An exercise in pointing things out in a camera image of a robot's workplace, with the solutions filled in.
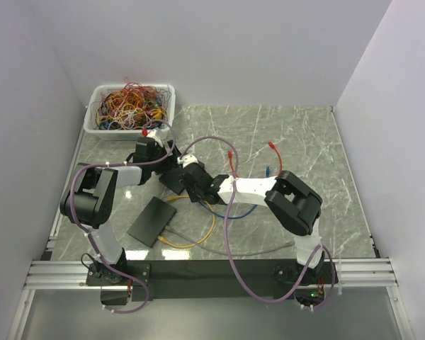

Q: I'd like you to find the black Mercusys switch box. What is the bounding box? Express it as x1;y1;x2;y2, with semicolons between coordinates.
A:
158;161;206;195

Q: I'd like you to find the black TP-Link switch box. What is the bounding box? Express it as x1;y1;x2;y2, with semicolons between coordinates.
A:
127;197;177;248

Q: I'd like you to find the orange ethernet patch cable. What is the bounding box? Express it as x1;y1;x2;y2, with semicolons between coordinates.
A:
159;194;217;249

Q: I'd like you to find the blue ethernet patch cable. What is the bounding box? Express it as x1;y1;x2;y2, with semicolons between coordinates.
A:
198;165;272;220

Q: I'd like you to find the grey ethernet patch cable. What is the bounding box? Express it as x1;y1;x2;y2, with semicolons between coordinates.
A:
166;226;295;255

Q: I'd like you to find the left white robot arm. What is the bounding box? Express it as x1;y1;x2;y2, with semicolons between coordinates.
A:
59;137;181;285

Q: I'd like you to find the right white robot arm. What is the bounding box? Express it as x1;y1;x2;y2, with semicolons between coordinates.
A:
181;164;324;283

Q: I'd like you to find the white plastic basket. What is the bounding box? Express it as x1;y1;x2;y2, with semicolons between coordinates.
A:
84;81;176;140

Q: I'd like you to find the black base crossbar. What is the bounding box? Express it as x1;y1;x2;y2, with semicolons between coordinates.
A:
86;257;341;302

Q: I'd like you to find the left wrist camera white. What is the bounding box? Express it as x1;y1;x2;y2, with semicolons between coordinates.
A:
142;127;166;140

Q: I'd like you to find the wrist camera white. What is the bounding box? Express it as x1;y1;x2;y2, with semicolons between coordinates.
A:
177;154;198;168
142;127;166;140

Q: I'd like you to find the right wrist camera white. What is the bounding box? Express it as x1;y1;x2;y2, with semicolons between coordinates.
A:
177;154;198;168

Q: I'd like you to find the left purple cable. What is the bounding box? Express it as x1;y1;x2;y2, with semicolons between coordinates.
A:
69;119;176;315

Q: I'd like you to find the purple cable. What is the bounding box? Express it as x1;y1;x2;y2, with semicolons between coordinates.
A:
69;119;176;315
179;136;337;311

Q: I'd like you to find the tangled coloured wires bundle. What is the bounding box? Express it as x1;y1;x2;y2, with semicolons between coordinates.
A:
90;76;174;131

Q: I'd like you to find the red ethernet patch cable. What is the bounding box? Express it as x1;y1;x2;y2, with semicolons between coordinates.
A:
227;141;283;178

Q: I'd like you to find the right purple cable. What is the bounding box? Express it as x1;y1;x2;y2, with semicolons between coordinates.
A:
179;136;337;311

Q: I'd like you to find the aluminium rail frame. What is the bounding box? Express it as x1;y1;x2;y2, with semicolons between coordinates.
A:
6;141;412;340

